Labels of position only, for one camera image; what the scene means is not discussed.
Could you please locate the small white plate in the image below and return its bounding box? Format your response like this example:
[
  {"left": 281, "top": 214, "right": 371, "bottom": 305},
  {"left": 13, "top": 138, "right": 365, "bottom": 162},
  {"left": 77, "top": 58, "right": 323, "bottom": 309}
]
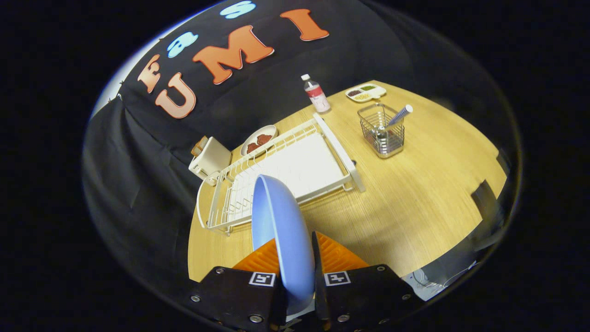
[{"left": 240, "top": 124, "right": 278, "bottom": 157}]

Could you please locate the white divided bean dish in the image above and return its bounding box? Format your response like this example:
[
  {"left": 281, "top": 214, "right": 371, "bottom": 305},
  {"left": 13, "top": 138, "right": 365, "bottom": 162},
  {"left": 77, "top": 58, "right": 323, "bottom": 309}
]
[{"left": 345, "top": 83, "right": 387, "bottom": 103}]

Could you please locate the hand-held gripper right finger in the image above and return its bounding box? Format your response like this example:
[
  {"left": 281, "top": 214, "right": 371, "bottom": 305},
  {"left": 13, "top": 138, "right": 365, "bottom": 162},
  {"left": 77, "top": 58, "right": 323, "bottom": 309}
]
[{"left": 311, "top": 231, "right": 425, "bottom": 332}]

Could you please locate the clear plastic water bottle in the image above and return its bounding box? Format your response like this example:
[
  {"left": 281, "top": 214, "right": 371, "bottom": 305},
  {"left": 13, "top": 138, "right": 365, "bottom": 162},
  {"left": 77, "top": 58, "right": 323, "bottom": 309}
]
[{"left": 301, "top": 74, "right": 331, "bottom": 114}]

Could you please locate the white dish rack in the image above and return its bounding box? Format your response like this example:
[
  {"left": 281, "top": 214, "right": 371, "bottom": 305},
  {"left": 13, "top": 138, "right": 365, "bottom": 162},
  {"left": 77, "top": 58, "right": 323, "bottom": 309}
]
[{"left": 196, "top": 113, "right": 367, "bottom": 236}]

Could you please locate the blue plate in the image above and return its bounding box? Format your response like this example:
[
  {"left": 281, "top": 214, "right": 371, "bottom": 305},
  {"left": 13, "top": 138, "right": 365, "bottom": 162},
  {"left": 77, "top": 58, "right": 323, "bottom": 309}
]
[{"left": 251, "top": 174, "right": 316, "bottom": 316}]

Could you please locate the metal wire basket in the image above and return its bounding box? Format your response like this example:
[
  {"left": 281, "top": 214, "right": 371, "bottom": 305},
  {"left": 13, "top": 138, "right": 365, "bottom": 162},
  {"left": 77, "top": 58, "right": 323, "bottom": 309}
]
[{"left": 357, "top": 102, "right": 406, "bottom": 159}]

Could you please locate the white toaster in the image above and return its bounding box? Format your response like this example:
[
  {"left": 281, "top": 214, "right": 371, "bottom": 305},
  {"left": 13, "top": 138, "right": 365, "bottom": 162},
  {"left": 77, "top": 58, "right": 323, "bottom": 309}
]
[{"left": 189, "top": 136, "right": 232, "bottom": 181}]

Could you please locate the black backdrop cloth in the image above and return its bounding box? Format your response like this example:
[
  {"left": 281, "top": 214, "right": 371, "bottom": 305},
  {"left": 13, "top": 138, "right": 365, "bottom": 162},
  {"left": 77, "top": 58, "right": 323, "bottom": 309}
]
[{"left": 83, "top": 0, "right": 521, "bottom": 296}]

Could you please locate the white handled spoon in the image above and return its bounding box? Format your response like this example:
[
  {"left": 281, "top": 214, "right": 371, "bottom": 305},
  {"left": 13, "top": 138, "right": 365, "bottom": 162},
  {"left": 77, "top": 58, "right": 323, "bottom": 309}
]
[{"left": 376, "top": 105, "right": 413, "bottom": 139}]

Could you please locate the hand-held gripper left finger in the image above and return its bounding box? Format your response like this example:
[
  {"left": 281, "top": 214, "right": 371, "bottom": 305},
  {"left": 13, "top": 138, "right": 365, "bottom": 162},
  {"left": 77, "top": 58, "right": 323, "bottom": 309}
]
[{"left": 189, "top": 238, "right": 287, "bottom": 332}]

